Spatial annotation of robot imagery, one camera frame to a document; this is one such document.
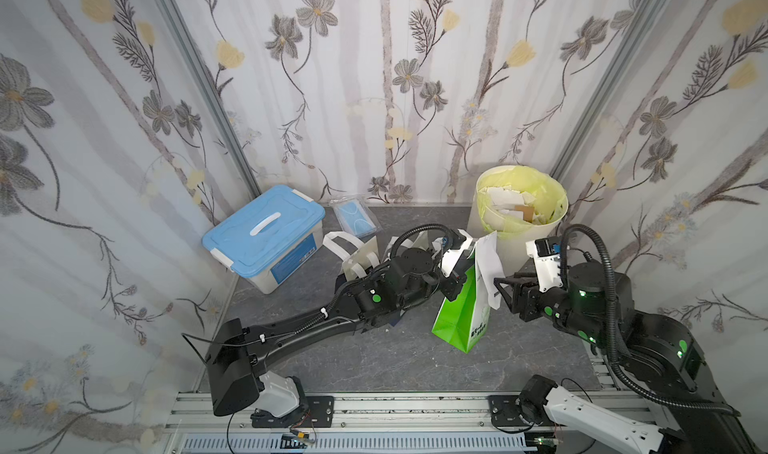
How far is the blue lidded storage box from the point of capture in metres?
0.86

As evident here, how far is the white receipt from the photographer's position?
0.61 meters

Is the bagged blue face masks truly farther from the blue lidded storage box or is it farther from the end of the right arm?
the end of the right arm

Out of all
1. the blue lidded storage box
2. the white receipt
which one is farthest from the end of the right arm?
the blue lidded storage box

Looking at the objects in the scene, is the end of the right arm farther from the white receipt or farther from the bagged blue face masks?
the bagged blue face masks

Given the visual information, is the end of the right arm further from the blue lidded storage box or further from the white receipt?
the blue lidded storage box

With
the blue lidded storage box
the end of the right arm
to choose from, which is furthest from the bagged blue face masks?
the end of the right arm

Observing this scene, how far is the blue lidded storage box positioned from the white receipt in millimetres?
547
